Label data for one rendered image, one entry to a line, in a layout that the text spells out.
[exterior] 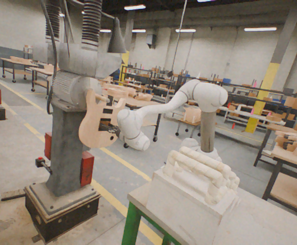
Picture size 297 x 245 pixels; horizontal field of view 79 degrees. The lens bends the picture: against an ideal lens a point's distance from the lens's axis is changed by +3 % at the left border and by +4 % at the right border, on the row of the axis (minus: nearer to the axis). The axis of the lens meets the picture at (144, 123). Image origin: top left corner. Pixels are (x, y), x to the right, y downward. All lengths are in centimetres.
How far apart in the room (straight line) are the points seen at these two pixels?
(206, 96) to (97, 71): 68
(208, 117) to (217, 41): 1175
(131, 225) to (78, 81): 95
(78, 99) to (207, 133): 98
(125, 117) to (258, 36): 1174
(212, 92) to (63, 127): 113
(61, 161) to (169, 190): 115
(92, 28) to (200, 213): 108
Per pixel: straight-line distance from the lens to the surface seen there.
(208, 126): 135
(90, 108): 123
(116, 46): 125
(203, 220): 68
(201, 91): 123
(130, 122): 94
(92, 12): 123
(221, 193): 67
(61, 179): 177
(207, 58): 1291
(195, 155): 71
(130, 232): 98
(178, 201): 69
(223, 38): 1289
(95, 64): 105
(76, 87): 133
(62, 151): 163
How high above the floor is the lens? 146
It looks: 15 degrees down
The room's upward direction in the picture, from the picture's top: 11 degrees clockwise
